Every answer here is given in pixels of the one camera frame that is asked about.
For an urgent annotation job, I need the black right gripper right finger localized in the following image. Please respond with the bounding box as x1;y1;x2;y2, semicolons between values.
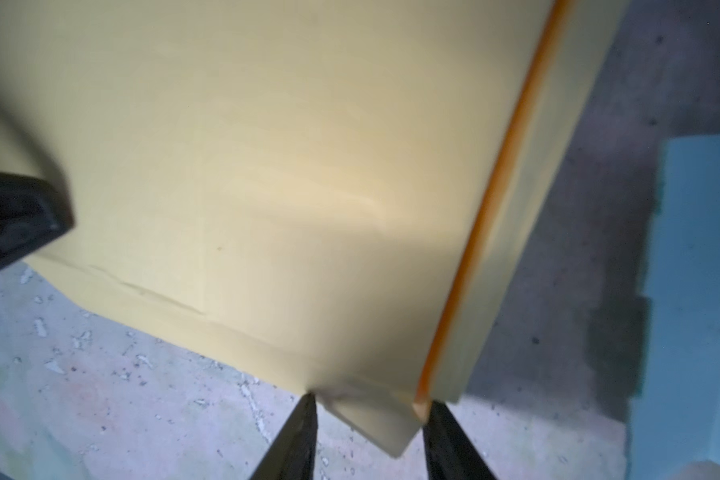
423;401;497;480

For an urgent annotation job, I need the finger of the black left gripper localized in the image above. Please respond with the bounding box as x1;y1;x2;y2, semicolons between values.
0;172;74;271

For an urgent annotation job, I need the light blue paper box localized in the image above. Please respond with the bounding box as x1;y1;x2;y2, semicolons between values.
627;134;720;479

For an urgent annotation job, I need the yellow paper box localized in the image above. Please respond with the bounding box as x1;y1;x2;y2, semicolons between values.
0;1;626;457

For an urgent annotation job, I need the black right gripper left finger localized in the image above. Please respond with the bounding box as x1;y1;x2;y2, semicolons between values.
250;393;318;480

